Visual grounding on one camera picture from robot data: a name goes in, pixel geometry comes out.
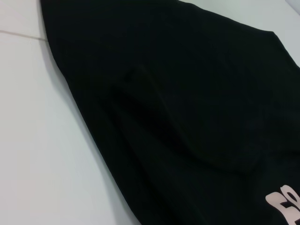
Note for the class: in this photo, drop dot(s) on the black t-shirt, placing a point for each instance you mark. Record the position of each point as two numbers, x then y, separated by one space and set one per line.
164 70

